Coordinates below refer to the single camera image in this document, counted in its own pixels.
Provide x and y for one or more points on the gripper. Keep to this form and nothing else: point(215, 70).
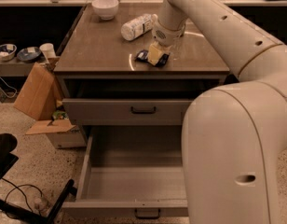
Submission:
point(165, 36)

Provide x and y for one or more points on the black lower drawer handle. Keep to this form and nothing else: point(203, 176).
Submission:
point(147, 213)

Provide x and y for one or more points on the blue patterned bowl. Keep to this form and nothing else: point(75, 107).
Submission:
point(7, 52)

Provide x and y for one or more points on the grey drawer cabinet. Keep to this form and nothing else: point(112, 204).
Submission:
point(98, 63)

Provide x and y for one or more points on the open cardboard box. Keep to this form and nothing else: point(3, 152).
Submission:
point(61, 133)

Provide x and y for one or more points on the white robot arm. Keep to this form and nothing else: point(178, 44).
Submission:
point(232, 135)

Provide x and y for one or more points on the black upper drawer handle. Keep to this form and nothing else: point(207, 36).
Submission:
point(149, 111)

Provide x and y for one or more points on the brown paper bag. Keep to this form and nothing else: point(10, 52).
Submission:
point(39, 95)

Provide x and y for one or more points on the black chair base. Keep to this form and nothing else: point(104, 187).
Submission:
point(16, 203)

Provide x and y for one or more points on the grey upper drawer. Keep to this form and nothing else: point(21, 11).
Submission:
point(117, 111)

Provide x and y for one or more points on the white paper cup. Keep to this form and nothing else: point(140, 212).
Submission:
point(48, 50)

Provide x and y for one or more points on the dark blue bowl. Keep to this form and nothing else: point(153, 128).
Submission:
point(29, 55)

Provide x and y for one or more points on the dark blue rxbar wrapper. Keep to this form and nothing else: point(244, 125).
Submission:
point(142, 56)

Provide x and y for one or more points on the white ceramic bowl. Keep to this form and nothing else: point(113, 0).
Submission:
point(105, 9)

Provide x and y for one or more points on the black drawer handle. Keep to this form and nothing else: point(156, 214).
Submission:
point(149, 111)
point(147, 213)

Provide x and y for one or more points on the grey open lower drawer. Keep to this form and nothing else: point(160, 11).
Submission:
point(131, 167)

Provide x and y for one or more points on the green snack packet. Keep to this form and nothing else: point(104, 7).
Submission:
point(58, 115)

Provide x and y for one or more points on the white plastic bottle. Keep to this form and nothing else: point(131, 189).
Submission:
point(138, 26)

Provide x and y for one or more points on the grey side shelf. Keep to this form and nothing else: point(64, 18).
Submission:
point(16, 68)

